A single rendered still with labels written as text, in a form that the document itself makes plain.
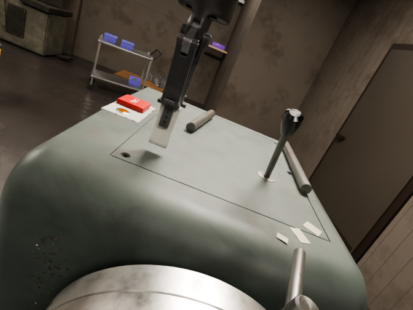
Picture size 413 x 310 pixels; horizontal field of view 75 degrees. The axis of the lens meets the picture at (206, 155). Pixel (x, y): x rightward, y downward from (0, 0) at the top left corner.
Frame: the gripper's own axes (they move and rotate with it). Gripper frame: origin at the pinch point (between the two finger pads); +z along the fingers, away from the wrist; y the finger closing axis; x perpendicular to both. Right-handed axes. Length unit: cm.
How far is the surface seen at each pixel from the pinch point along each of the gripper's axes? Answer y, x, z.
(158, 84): -557, -114, 112
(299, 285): 23.3, 17.5, 0.3
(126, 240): 15.8, 2.2, 9.5
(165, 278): 20.8, 7.6, 7.4
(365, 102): -284, 171, -19
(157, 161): 2.8, 1.1, 5.0
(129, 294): 22.9, 5.0, 8.5
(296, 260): 20.0, 18.2, 0.6
